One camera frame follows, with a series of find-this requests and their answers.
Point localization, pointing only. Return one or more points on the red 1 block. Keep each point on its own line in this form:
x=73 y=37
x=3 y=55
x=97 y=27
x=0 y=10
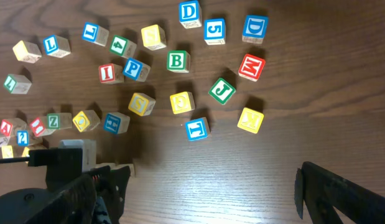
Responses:
x=40 y=127

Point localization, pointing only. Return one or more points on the blue tilted L block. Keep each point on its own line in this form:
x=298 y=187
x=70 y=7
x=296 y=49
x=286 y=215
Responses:
x=95 y=34

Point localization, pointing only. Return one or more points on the yellow S block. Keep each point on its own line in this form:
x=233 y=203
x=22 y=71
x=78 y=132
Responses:
x=141 y=104

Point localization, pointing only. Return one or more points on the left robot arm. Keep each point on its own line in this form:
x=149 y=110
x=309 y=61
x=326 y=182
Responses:
x=13 y=205

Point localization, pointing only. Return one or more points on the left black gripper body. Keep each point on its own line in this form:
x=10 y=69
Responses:
x=65 y=165

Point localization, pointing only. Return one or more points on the green 4 block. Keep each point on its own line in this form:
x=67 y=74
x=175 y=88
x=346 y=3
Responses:
x=122 y=47

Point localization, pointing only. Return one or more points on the blue E block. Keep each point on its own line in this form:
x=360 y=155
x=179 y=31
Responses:
x=116 y=123

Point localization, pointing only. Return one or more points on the red I block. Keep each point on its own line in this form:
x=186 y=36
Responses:
x=111 y=74

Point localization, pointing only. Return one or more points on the yellow block right centre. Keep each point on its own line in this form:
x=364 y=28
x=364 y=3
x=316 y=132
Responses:
x=182 y=102

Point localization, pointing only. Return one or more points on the red M block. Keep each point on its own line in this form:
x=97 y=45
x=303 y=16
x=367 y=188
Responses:
x=251 y=67

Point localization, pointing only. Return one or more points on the yellow block top centre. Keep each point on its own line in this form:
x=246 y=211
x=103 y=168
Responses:
x=153 y=37

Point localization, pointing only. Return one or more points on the blue T block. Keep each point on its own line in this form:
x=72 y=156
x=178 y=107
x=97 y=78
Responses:
x=197 y=129

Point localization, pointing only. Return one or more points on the plain yellow block top left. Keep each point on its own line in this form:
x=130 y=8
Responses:
x=27 y=52

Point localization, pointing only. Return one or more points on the green Z block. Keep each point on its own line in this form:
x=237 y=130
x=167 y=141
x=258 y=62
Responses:
x=59 y=120

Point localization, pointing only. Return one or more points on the blue P block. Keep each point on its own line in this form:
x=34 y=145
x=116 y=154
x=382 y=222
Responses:
x=136 y=70

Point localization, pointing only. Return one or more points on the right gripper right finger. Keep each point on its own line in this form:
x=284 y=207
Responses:
x=324 y=194

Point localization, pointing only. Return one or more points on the yellow C block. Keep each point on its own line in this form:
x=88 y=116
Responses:
x=11 y=151

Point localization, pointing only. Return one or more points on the blue 2 block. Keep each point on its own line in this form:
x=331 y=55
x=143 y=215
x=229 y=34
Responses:
x=25 y=138

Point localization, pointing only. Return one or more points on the blue d block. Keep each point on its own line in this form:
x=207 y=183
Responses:
x=254 y=29
x=190 y=14

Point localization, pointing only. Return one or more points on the red A block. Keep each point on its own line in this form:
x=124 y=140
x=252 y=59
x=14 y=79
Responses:
x=10 y=127

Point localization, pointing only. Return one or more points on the blue D block far right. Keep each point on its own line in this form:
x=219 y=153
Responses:
x=254 y=29

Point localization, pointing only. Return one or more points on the green B block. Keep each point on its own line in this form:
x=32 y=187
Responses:
x=178 y=61

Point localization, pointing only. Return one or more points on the green L block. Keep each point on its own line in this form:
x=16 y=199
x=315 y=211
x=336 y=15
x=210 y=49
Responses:
x=17 y=84

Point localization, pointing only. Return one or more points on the blue 5 block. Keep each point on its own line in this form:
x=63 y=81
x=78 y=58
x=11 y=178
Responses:
x=215 y=31

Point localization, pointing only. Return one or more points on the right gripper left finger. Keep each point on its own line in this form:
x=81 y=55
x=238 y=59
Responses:
x=73 y=203

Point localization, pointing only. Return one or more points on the yellow M block far right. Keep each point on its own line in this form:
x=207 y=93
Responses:
x=250 y=120

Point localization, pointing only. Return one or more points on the yellow block bottom left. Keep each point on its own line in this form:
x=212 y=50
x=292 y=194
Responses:
x=32 y=147

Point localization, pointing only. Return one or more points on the green J block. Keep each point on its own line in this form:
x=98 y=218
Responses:
x=222 y=91

